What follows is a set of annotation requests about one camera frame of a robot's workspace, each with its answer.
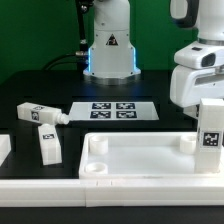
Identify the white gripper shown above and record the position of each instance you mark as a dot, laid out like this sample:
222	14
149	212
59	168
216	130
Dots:
189	86

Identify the white desk top tray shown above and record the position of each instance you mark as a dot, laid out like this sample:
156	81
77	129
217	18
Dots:
140	155

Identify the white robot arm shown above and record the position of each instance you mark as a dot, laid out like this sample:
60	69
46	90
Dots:
112	58

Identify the white marker plate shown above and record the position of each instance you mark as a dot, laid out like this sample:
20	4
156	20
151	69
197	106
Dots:
113	111

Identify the white front rail barrier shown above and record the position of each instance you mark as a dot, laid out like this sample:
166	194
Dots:
117	192

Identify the white left rail block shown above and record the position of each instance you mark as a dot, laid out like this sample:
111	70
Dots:
5	147

